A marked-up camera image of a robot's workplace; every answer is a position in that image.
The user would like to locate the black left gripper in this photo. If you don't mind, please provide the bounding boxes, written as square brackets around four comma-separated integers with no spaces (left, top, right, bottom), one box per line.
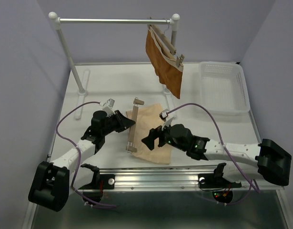
[101,110,135,136]

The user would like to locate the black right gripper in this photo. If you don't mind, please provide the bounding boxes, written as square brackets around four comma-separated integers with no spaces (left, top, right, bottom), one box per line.
[141,119,187,152]

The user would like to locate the beige underwear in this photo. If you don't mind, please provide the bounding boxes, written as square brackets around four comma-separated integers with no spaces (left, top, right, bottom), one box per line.
[131,103,172,165]

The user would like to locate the wooden clip hanger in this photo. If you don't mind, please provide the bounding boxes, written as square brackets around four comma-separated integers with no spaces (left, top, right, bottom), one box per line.
[126,97,144,153]

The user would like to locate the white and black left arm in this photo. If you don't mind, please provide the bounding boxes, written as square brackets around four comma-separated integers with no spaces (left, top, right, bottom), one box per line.
[28,110,135,212]

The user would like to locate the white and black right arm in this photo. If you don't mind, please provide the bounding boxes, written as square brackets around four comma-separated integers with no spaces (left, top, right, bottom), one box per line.
[141,124,292,186]

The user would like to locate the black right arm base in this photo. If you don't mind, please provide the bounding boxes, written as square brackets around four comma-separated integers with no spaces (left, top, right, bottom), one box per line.
[198,163,242,205]

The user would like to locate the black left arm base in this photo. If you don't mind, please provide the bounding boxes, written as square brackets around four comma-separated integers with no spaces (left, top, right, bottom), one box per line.
[77,163,115,209]

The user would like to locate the wooden hanger with brown underwear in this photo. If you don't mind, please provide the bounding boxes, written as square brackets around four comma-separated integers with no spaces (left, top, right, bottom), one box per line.
[147,14,184,68]

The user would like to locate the brown underwear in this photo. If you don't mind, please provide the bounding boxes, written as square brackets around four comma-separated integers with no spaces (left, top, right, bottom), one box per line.
[145,27,184,99]

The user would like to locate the white clothes rack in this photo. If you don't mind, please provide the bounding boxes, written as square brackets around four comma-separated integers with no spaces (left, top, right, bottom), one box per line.
[48,12,172,120]

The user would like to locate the white plastic basket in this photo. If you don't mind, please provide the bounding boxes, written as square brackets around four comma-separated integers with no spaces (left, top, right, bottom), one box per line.
[199,62,251,115]

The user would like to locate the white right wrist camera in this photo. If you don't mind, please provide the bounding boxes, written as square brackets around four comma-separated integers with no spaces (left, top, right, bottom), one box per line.
[159,109,174,130]

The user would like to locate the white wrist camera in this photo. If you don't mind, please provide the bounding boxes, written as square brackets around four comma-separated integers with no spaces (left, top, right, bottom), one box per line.
[102,98,115,117]
[159,109,174,130]

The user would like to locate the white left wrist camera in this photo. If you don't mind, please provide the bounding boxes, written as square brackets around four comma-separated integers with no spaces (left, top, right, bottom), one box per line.
[102,98,115,117]

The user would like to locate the aluminium mounting rail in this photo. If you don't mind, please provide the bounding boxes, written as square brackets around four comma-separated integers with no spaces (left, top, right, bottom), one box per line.
[31,164,285,191]

